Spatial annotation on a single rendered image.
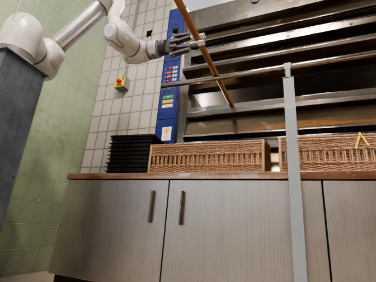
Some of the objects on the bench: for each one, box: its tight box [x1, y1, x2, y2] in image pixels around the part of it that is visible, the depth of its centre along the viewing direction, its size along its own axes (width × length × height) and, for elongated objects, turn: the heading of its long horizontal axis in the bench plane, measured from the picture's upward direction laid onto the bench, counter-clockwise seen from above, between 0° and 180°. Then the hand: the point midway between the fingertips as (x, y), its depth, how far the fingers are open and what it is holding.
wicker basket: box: [277, 133, 376, 171], centre depth 116 cm, size 49×56×28 cm
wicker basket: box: [147, 139, 271, 173], centre depth 138 cm, size 49×56×28 cm
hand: (197, 40), depth 120 cm, fingers closed on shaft, 3 cm apart
